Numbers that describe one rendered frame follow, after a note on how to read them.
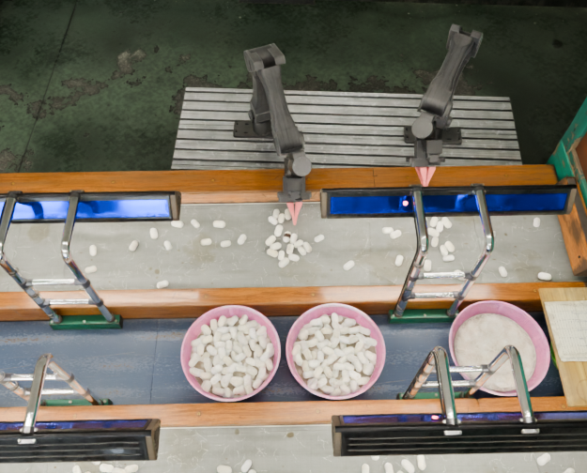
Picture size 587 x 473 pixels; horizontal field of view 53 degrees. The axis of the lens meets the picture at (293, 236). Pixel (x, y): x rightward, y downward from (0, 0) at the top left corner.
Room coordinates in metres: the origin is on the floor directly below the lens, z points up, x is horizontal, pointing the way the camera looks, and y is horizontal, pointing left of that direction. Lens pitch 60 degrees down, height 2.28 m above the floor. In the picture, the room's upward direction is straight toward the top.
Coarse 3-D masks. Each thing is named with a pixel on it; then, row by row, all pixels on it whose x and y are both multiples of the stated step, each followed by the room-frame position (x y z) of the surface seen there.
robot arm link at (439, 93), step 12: (456, 36) 1.34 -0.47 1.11; (480, 36) 1.33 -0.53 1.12; (456, 48) 1.31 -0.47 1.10; (468, 48) 1.31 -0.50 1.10; (444, 60) 1.28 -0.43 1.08; (456, 60) 1.27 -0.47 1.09; (444, 72) 1.24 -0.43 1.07; (456, 72) 1.25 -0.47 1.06; (432, 84) 1.20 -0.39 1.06; (444, 84) 1.20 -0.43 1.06; (432, 96) 1.17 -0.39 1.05; (444, 96) 1.17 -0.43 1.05; (432, 108) 1.14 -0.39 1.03; (444, 108) 1.13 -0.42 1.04
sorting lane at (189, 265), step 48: (48, 240) 0.88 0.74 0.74; (96, 240) 0.88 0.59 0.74; (144, 240) 0.88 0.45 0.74; (192, 240) 0.88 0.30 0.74; (336, 240) 0.88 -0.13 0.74; (384, 240) 0.88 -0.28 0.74; (480, 240) 0.88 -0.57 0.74; (528, 240) 0.88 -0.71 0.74; (0, 288) 0.72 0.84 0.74; (48, 288) 0.72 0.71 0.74; (96, 288) 0.72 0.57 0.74; (144, 288) 0.72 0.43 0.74
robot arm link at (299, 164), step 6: (300, 132) 1.13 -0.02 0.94; (276, 144) 1.09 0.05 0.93; (276, 150) 1.09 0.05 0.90; (288, 150) 1.10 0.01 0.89; (294, 150) 1.07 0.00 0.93; (300, 150) 1.04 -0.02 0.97; (294, 156) 1.02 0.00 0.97; (300, 156) 1.02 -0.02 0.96; (288, 162) 1.04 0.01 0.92; (294, 162) 1.01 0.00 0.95; (300, 162) 1.01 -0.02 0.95; (306, 162) 1.01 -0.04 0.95; (288, 168) 1.03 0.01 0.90; (294, 168) 1.00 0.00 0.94; (300, 168) 1.00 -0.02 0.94; (306, 168) 1.00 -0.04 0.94; (294, 174) 1.00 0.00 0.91; (300, 174) 0.99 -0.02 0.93; (306, 174) 0.99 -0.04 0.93
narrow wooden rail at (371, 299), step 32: (192, 288) 0.71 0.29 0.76; (224, 288) 0.71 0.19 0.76; (256, 288) 0.71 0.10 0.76; (288, 288) 0.71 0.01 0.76; (320, 288) 0.71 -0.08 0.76; (352, 288) 0.71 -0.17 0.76; (384, 288) 0.71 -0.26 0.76; (416, 288) 0.71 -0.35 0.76; (448, 288) 0.71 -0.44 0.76; (480, 288) 0.71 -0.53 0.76; (512, 288) 0.71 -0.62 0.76; (0, 320) 0.64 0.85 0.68; (32, 320) 0.65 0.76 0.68
